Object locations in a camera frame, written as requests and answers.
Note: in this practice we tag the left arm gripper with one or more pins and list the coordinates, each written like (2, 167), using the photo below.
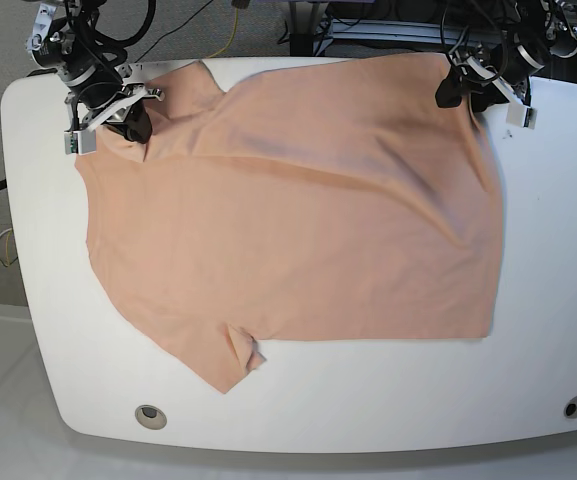
(475, 72)

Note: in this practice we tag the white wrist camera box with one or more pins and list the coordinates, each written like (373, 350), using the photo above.
(80, 142)
(521, 116)

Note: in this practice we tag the right round table grommet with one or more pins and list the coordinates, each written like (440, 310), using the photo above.
(570, 410)

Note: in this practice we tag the peach pink T-shirt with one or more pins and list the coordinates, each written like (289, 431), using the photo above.
(326, 202)

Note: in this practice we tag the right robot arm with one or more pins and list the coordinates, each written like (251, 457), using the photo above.
(94, 68)

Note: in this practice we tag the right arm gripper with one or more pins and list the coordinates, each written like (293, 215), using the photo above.
(102, 99)

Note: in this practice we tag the black bar behind table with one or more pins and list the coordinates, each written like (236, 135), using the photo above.
(39, 72)

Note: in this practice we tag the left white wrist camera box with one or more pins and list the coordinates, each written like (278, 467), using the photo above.
(521, 116)

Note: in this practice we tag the round table grommet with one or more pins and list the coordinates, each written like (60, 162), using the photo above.
(150, 417)
(570, 410)

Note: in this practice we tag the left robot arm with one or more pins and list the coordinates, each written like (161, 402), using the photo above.
(533, 33)

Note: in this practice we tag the aluminium frame rail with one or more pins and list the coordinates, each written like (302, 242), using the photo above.
(398, 32)

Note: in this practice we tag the left round table grommet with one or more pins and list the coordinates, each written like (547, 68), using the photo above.
(150, 417)

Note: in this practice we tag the black table leg post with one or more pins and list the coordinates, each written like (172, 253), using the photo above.
(302, 19)

